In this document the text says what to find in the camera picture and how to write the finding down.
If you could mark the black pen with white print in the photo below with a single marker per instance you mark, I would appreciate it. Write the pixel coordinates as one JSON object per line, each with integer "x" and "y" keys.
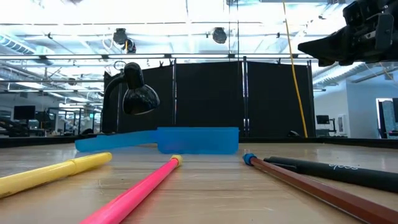
{"x": 326, "y": 172}

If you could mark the brown pencil with blue eraser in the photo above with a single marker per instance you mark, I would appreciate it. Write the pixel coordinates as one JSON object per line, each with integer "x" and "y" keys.
{"x": 311, "y": 186}

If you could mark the blue plastic supply box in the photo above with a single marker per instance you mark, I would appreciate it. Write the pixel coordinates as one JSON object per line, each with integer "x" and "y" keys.
{"x": 199, "y": 140}

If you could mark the pink pencil with yellow eraser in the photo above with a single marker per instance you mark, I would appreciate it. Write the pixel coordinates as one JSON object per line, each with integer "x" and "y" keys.
{"x": 140, "y": 193}

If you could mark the yellow highlighter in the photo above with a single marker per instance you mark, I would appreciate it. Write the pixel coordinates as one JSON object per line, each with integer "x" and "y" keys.
{"x": 56, "y": 172}

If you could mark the black computer monitor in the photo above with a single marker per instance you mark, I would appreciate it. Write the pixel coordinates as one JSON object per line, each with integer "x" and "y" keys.
{"x": 24, "y": 112}
{"x": 322, "y": 119}

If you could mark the black ceiling spotlight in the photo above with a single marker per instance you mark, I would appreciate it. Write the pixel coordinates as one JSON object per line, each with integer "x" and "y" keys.
{"x": 219, "y": 35}
{"x": 120, "y": 36}

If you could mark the black room divider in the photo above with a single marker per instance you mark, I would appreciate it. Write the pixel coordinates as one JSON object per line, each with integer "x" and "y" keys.
{"x": 211, "y": 93}

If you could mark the black desk lamp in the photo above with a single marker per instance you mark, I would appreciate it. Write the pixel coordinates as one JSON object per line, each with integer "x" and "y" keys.
{"x": 138, "y": 96}

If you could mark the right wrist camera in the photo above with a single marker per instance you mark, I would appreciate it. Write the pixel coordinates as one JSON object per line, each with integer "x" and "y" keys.
{"x": 354, "y": 14}

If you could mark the black table frame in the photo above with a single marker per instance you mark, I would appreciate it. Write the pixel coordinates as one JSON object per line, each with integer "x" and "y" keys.
{"x": 342, "y": 141}

